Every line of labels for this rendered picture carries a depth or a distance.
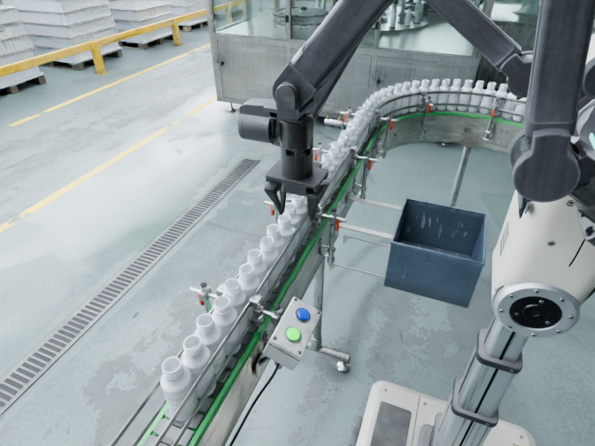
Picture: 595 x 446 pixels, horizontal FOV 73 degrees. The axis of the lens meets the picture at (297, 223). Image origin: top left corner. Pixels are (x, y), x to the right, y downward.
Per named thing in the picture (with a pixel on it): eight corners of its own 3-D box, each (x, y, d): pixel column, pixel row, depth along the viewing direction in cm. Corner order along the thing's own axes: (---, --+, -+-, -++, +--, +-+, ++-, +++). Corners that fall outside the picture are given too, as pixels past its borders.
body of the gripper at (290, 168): (316, 195, 71) (318, 157, 66) (264, 184, 74) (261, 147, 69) (328, 178, 75) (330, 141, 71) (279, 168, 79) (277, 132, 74)
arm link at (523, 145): (614, 176, 52) (606, 158, 56) (552, 128, 51) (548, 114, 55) (552, 219, 58) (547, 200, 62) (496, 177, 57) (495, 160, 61)
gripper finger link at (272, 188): (298, 228, 76) (298, 186, 71) (265, 219, 78) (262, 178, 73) (311, 210, 81) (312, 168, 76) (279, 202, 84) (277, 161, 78)
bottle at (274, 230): (264, 265, 125) (261, 222, 116) (283, 263, 126) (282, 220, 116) (266, 278, 121) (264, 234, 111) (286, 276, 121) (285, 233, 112)
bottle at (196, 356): (220, 379, 94) (212, 334, 84) (209, 403, 89) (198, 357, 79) (197, 372, 95) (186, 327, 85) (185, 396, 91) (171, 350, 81)
